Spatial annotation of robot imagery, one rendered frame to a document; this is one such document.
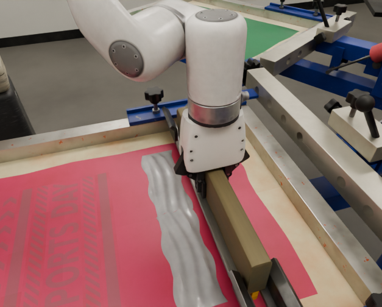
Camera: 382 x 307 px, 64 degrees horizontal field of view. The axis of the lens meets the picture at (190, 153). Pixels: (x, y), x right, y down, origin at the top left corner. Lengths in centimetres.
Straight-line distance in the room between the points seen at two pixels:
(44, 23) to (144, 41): 403
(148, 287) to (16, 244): 25
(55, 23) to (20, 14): 38
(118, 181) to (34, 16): 381
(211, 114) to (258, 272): 21
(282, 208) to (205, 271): 20
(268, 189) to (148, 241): 26
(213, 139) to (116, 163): 31
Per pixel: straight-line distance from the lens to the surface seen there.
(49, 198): 67
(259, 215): 59
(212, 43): 36
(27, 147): 78
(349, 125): 64
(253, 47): 124
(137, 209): 60
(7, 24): 445
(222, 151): 47
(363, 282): 53
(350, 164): 60
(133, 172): 67
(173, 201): 59
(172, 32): 39
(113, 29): 37
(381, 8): 187
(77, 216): 62
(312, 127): 67
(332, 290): 54
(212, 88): 39
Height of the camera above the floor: 141
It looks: 41 degrees down
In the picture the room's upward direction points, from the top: 2 degrees counter-clockwise
